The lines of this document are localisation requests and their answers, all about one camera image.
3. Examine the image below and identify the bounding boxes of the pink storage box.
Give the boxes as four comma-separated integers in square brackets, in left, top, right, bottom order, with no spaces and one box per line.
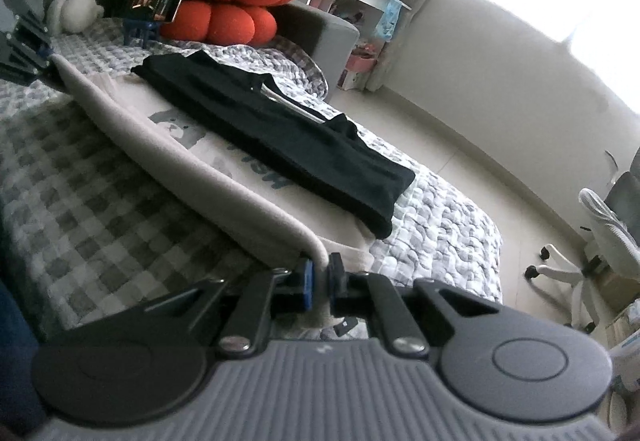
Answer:
[342,46,378,89]

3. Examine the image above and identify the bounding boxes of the cream printed t-shirt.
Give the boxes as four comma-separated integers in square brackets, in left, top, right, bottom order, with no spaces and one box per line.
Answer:
[50,53,376,337]

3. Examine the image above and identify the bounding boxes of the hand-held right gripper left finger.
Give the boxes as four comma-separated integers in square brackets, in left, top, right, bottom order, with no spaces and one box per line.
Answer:
[145,258,316,359]

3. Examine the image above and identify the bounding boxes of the black t-shirt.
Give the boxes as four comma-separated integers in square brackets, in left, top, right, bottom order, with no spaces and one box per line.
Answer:
[131,50,417,239]

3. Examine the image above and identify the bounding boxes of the white plush toy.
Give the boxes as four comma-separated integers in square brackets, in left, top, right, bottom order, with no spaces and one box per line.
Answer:
[46,0,105,36]

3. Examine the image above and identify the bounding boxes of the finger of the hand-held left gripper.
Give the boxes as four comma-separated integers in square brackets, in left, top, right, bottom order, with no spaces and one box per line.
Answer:
[0,38,52,82]
[14,12,53,58]

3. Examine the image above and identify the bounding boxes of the smartphone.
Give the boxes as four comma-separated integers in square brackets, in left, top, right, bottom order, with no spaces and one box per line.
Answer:
[122,0,185,24]

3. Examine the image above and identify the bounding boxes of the blue printed sheet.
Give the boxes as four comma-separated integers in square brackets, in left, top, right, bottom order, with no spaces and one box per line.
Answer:
[375,0,403,42]

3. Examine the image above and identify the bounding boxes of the dark blue cloth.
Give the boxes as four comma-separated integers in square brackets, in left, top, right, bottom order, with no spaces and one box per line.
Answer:
[0,271,47,422]

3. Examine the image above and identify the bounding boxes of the grey checked blanket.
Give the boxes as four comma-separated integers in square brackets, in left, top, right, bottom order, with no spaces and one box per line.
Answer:
[0,16,503,342]

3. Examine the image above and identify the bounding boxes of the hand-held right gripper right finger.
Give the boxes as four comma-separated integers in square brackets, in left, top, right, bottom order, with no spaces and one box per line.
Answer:
[327,253,501,361]

